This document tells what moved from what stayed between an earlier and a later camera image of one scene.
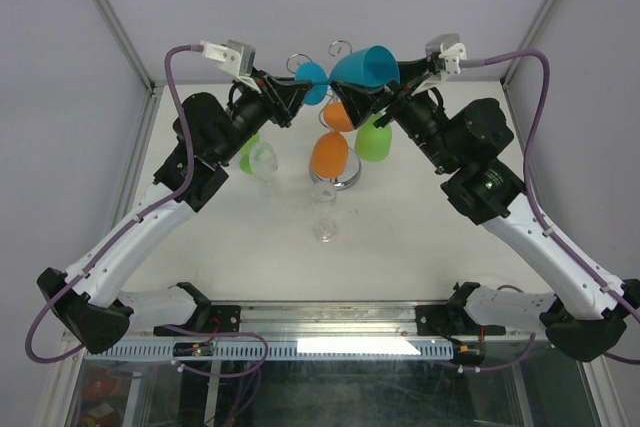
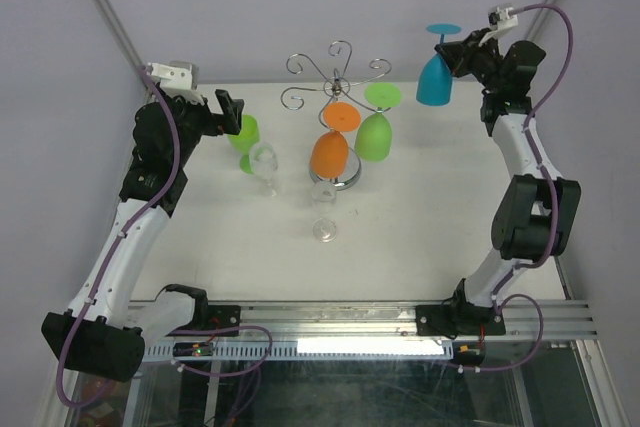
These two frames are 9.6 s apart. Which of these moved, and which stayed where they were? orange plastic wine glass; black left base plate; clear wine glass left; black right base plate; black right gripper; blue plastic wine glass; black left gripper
Moved: blue plastic wine glass; black left gripper; black right gripper
Stayed: clear wine glass left; orange plastic wine glass; black right base plate; black left base plate
